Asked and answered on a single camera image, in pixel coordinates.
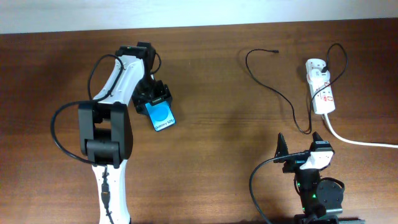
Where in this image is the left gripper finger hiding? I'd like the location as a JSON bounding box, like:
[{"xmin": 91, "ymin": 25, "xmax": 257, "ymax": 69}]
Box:
[
  {"xmin": 132, "ymin": 99, "xmax": 150, "ymax": 116},
  {"xmin": 164, "ymin": 85, "xmax": 173, "ymax": 107}
]

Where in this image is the blue Galaxy smartphone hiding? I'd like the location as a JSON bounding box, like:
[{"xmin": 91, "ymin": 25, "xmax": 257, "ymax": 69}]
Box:
[{"xmin": 145, "ymin": 101, "xmax": 176, "ymax": 132}]

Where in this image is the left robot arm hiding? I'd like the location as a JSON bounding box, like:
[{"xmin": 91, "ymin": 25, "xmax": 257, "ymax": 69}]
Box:
[{"xmin": 78, "ymin": 42, "xmax": 176, "ymax": 223}]

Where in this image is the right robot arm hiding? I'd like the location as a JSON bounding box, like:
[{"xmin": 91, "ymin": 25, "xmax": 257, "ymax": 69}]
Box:
[{"xmin": 275, "ymin": 133, "xmax": 345, "ymax": 223}]

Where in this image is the white USB charger adapter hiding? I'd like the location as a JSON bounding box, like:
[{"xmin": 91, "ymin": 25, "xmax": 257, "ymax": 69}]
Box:
[{"xmin": 307, "ymin": 69, "xmax": 330, "ymax": 85}]

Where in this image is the white power strip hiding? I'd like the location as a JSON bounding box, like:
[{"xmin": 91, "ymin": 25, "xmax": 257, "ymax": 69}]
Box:
[{"xmin": 305, "ymin": 58, "xmax": 335, "ymax": 114}]

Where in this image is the white power strip cord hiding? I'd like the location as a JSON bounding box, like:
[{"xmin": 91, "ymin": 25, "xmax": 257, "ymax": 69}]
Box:
[{"xmin": 322, "ymin": 113, "xmax": 398, "ymax": 149}]

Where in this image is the black charging cable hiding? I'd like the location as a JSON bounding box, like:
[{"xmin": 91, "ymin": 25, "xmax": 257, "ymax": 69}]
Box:
[{"xmin": 244, "ymin": 43, "xmax": 348, "ymax": 135}]

